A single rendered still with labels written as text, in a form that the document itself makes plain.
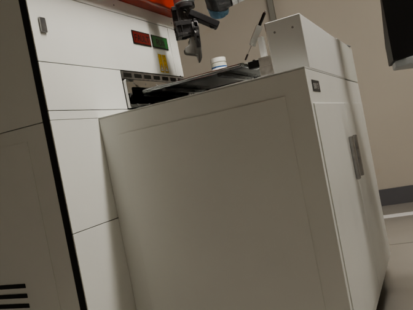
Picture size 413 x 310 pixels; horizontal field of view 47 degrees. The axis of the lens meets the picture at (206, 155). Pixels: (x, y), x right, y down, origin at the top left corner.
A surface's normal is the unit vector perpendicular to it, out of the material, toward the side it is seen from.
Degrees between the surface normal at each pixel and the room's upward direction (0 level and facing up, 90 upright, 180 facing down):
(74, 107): 90
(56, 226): 90
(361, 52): 90
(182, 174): 90
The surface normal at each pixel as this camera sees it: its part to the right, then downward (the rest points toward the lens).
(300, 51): -0.42, 0.10
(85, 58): 0.89, -0.17
